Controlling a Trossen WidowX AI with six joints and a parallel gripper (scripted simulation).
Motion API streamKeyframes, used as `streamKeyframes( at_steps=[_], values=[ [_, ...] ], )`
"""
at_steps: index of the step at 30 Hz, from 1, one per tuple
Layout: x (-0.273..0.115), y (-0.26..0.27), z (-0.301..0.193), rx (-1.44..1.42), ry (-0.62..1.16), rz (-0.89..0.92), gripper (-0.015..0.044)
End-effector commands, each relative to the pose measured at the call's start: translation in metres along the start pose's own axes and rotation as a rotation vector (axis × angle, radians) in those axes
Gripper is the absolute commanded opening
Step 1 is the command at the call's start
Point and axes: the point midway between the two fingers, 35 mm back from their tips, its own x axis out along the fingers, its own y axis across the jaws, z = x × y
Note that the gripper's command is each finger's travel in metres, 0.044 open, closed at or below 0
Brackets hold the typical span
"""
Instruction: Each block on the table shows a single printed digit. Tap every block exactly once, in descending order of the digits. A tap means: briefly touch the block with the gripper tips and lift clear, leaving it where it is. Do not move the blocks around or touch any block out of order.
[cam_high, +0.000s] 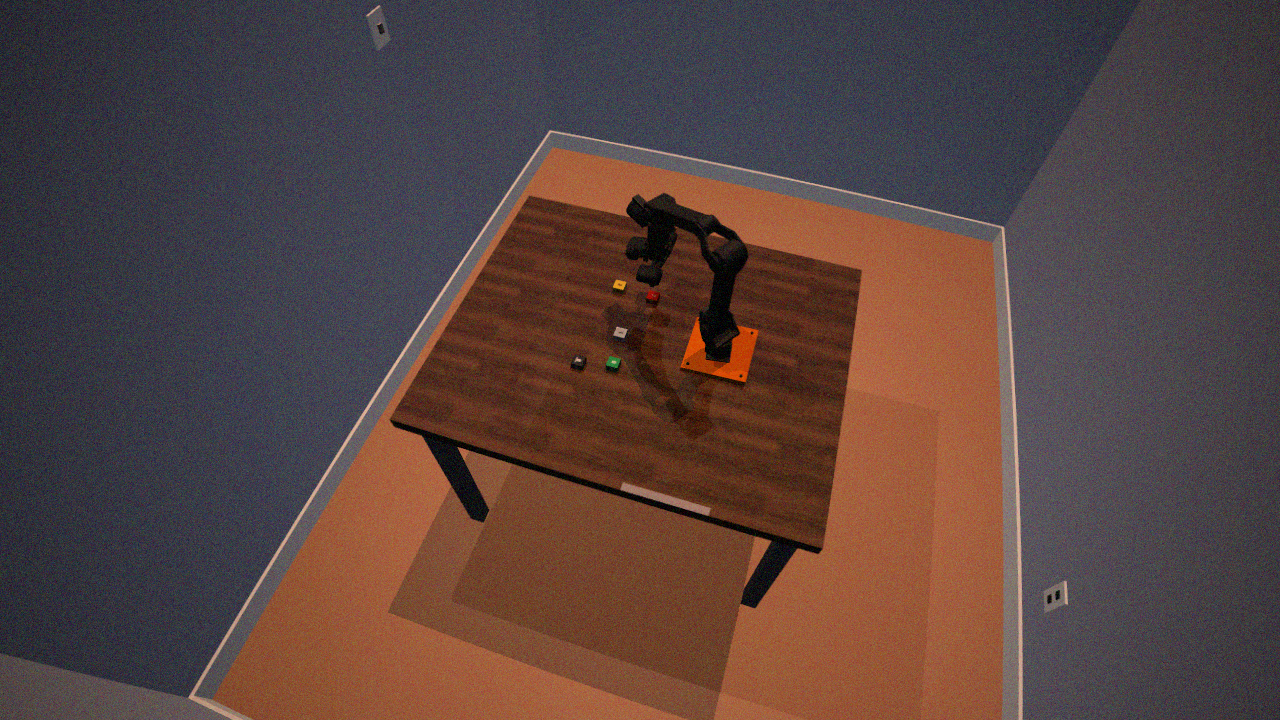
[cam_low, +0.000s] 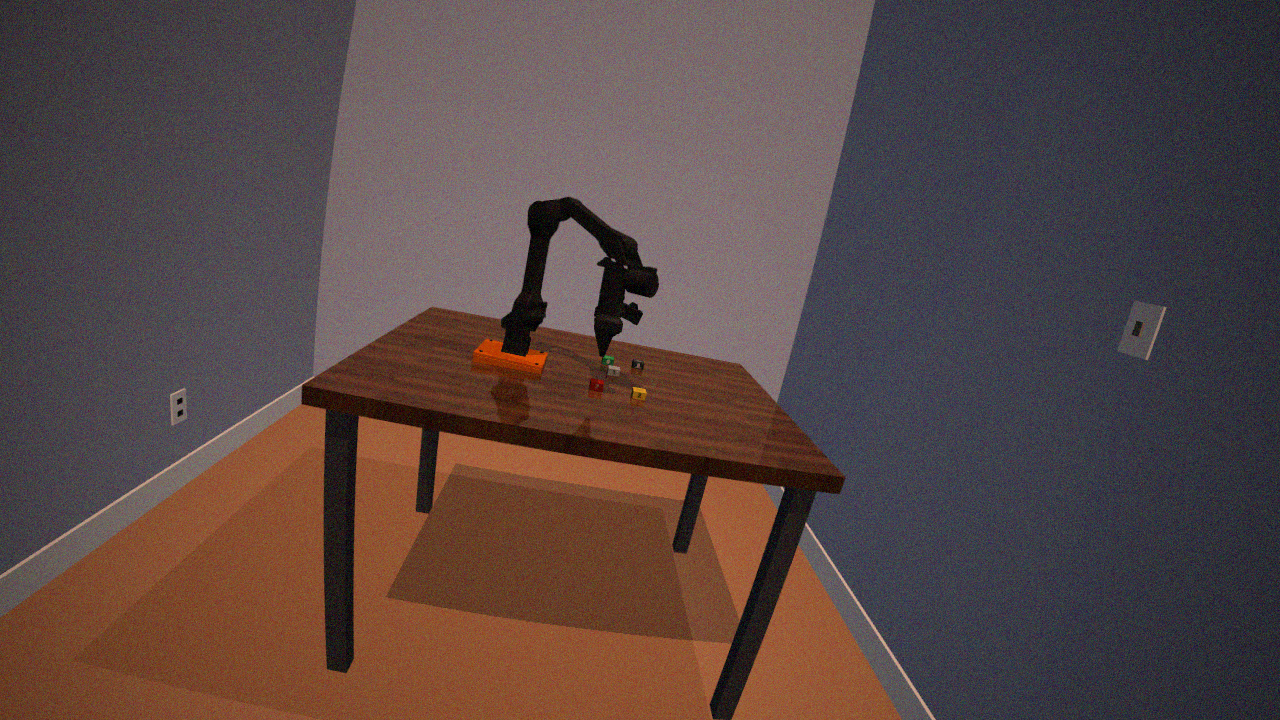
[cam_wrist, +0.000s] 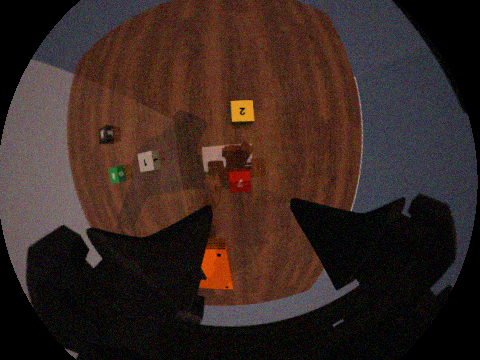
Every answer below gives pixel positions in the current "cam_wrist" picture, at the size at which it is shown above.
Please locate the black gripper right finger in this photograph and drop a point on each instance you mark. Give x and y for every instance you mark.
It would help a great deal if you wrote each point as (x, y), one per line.
(342, 239)

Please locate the white block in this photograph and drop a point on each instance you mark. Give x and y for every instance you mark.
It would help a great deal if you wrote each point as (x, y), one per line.
(149, 161)

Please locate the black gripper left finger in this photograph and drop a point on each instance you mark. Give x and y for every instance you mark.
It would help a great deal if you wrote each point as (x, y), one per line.
(169, 260)

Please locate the yellow block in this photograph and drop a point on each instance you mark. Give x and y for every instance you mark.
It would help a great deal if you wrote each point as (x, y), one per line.
(242, 112)

